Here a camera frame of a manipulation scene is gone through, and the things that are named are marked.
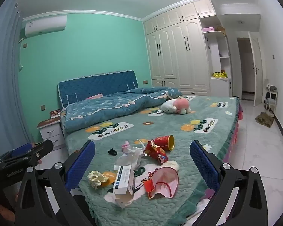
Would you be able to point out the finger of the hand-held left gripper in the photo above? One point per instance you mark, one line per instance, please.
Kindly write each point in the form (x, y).
(42, 148)
(20, 148)

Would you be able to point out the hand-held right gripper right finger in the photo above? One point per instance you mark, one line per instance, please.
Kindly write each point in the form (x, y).
(204, 167)

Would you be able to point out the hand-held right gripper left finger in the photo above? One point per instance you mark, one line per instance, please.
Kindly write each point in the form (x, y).
(82, 166)

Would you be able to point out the white tissue wad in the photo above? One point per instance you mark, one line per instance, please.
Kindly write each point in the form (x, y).
(174, 165)

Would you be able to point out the red snack bag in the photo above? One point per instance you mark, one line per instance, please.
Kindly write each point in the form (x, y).
(155, 153)

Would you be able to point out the white nightstand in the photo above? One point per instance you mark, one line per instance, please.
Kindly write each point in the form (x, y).
(51, 134)

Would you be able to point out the crumpled yellowish paper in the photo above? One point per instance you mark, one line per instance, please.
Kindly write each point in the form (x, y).
(95, 179)

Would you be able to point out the red desk calendar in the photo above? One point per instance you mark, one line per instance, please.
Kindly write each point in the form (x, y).
(55, 113)

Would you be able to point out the pink and red paper bag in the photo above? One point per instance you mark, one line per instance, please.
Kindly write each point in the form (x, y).
(165, 181)

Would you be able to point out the white and blue medicine box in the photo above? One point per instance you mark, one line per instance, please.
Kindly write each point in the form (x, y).
(123, 179)

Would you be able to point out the purple ruffled bed skirt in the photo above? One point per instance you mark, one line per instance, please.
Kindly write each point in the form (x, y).
(234, 134)

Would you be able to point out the small pink plastic item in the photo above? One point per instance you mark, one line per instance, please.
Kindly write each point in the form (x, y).
(125, 146)

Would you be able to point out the clear plastic bag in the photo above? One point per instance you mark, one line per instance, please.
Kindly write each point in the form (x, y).
(129, 157)

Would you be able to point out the red paper cup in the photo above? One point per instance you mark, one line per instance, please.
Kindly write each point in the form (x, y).
(161, 142)

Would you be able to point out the blue floral quilt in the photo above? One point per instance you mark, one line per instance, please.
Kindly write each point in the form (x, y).
(103, 108)

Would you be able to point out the pink and white plush toy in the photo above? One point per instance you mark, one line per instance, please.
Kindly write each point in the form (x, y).
(179, 104)

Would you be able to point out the pink pillow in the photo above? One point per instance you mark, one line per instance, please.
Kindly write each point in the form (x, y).
(95, 96)

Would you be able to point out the blue curtain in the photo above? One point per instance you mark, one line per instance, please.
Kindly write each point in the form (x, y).
(7, 75)

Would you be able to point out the flattened cardboard piece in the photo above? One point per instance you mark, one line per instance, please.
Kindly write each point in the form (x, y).
(265, 120)

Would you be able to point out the blue quilted headboard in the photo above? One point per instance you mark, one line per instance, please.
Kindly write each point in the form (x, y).
(96, 84)

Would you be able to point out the yellow toy pile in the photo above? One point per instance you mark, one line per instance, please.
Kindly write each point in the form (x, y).
(219, 74)

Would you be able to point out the white shelf rack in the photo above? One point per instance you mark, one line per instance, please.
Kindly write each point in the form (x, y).
(272, 98)

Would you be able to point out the white door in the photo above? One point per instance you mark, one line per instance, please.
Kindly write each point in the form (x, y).
(256, 70)

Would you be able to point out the white wardrobe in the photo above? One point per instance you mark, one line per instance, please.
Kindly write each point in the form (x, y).
(174, 58)

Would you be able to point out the white air conditioner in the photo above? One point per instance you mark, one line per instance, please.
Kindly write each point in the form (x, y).
(44, 26)

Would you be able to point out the pink box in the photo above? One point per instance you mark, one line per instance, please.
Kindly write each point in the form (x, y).
(208, 29)

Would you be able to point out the round ceiling light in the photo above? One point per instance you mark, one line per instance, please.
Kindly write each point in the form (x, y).
(241, 22)

